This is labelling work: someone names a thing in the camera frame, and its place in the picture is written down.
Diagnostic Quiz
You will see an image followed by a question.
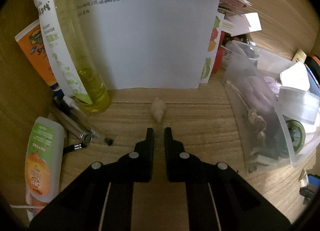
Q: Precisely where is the dark green glass bottle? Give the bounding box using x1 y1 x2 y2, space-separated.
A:
286 119 306 154

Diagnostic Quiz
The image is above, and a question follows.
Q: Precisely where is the white tape roll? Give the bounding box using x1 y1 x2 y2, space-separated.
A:
277 86 319 125

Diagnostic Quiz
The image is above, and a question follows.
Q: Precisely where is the small beige seashell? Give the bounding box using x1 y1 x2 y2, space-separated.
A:
150 98 166 123

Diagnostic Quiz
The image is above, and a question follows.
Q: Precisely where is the pink rope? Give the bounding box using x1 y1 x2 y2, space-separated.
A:
237 70 283 134

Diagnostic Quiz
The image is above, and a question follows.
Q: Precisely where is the white cloth pouch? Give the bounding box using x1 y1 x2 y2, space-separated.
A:
280 62 310 91

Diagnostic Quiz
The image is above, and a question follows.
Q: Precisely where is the orange green lotion bottle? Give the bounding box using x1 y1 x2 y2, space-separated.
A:
24 117 65 203

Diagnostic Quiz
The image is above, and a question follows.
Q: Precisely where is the clear plastic storage bin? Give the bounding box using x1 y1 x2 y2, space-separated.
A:
222 40 319 174

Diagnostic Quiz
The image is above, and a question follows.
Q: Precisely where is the black pens cluster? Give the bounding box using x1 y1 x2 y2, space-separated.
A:
50 95 113 155

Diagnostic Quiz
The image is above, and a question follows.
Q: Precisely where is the blue pencil case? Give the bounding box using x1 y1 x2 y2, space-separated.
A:
305 65 320 96

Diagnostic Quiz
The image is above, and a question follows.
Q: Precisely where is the fruit print booklet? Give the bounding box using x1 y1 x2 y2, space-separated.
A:
200 12 225 84

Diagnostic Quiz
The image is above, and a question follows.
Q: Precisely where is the black orange zip case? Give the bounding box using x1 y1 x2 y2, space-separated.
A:
305 55 320 77

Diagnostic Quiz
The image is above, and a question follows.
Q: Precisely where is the small cream bottle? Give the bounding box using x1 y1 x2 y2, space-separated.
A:
292 49 307 63

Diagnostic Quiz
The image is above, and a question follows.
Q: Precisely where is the tall yellow spray bottle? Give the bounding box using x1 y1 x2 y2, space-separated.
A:
34 0 111 113

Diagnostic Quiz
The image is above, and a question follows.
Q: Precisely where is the white card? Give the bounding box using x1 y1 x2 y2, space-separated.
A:
228 12 262 36

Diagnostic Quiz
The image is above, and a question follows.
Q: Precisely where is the orange sunscreen tube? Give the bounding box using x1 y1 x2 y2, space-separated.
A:
15 19 60 92

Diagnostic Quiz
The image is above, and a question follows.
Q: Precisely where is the white paper notebook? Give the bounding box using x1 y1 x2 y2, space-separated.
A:
55 0 242 90

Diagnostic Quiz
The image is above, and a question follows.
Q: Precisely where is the stack of booklets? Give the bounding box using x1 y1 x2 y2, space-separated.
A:
217 0 252 16

